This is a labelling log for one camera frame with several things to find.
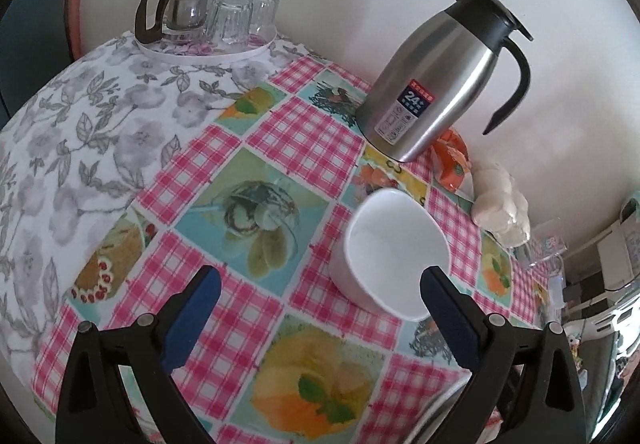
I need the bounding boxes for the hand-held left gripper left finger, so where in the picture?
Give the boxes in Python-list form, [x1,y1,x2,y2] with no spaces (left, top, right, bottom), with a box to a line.
[56,265,222,444]

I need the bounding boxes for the stainless steel thermos jug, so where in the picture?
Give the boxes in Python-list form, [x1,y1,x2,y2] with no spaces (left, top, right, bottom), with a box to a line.
[354,0,535,163]

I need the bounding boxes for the clear drinking glass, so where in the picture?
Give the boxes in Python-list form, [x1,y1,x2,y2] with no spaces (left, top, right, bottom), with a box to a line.
[247,0,278,37]
[210,0,252,47]

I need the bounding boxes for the grey floral tablecloth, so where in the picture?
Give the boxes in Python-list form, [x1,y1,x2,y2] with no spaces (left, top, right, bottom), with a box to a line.
[0,31,326,390]

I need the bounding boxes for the stainless steel basin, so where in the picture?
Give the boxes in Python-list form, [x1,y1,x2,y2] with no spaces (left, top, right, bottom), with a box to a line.
[407,371,473,444]

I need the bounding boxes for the orange snack packet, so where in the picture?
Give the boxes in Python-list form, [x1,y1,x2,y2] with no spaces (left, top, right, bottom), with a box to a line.
[432,128,473,192]

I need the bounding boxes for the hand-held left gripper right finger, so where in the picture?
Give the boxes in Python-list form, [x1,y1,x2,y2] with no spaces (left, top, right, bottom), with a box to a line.
[420,266,587,444]

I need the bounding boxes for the small white cup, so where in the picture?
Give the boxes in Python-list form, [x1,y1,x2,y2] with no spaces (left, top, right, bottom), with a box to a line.
[327,188,450,323]

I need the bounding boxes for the blue board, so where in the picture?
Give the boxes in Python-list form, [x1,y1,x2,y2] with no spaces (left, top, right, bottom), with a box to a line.
[0,0,76,125]

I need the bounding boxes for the pink checked tablecloth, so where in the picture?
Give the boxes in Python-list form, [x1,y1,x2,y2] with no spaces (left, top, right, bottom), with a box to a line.
[32,53,566,444]

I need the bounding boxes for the glass teapot with brown handle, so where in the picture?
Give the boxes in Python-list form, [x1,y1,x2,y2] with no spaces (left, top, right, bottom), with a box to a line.
[135,0,221,45]

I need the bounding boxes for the round white floral tray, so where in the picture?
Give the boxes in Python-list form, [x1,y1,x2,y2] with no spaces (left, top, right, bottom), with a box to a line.
[132,26,281,59]

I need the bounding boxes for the bag of white buns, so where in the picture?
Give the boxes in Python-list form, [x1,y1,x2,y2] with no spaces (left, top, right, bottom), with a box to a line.
[470,163,532,247]

